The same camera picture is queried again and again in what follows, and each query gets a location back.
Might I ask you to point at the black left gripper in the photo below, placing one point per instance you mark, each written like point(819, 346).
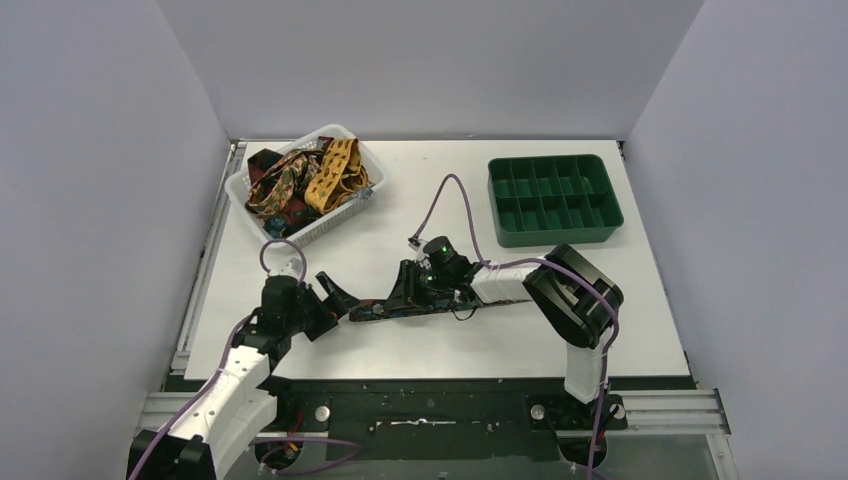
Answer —
point(317, 308)

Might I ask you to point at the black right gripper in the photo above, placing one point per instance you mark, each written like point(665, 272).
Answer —
point(406, 291)

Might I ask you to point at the dark blue floral tie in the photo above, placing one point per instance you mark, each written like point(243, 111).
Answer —
point(373, 310)

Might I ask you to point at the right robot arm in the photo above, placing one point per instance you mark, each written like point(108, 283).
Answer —
point(579, 302)

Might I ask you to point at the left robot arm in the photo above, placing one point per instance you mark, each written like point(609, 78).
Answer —
point(204, 438)

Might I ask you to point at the yellow patterned tie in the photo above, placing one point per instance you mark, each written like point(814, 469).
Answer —
point(342, 174)

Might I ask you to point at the brown paisley tie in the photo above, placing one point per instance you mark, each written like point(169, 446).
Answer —
point(294, 172)

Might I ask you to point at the dark red tie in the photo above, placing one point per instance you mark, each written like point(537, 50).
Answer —
point(260, 163)

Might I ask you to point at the green compartment tray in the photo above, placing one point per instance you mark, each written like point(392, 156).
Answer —
point(552, 200)

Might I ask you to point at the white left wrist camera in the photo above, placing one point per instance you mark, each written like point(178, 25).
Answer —
point(293, 268)

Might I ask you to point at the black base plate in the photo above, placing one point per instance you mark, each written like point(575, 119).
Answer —
point(453, 419)

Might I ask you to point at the aluminium frame rail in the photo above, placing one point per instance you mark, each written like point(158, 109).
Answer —
point(674, 413)

